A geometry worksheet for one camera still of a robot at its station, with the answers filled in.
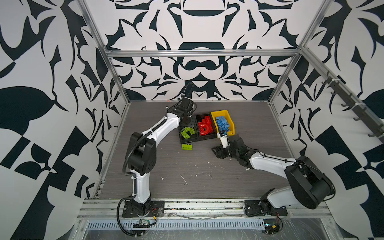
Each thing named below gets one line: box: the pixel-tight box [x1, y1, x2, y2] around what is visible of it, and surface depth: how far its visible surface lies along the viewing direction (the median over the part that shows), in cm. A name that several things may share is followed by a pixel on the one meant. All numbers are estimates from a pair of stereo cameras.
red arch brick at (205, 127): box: [197, 117, 214, 136], surface depth 102 cm
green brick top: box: [182, 144, 193, 151], surface depth 96 cm
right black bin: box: [195, 112, 218, 141], surface depth 101 cm
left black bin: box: [179, 115, 200, 144], surface depth 96 cm
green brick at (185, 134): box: [180, 130, 191, 139], surface depth 101 cm
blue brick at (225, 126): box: [222, 116, 230, 135], surface depth 103 cm
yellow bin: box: [210, 109, 235, 136], surface depth 104 cm
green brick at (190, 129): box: [184, 126, 196, 135], surface depth 104 cm
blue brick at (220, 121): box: [216, 116, 225, 131], surface depth 104 cm
